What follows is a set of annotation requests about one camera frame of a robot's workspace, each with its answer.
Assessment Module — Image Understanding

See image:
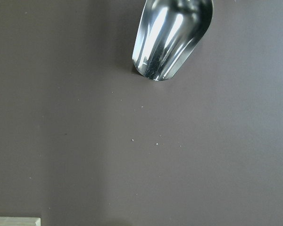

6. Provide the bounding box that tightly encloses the metal scoop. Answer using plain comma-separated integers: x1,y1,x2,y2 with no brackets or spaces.
132,0,214,81

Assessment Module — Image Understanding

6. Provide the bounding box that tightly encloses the wooden cutting board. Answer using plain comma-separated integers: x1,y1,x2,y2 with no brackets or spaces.
0,217,41,226

